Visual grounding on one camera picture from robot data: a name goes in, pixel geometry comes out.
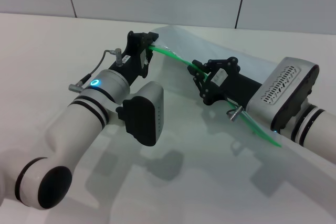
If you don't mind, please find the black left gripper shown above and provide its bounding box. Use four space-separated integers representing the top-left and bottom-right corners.
109 30 160 83

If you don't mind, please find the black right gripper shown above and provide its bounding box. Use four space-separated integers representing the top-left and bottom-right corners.
187 56 264 111

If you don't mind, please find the translucent green zip document bag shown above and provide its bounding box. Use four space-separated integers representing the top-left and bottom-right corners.
115 24 289 156

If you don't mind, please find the right gripper cable with plug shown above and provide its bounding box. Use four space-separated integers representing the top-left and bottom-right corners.
225 104 244 123

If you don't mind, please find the grey left gripper cable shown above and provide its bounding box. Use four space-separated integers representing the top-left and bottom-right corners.
68 48 123 91

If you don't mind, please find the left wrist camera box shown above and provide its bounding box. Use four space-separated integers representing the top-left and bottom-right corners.
115 80 165 147

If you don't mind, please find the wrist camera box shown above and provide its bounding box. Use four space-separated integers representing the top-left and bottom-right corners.
115 80 165 147
246 56 321 133

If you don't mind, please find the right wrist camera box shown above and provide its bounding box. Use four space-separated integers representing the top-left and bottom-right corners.
246 56 321 133

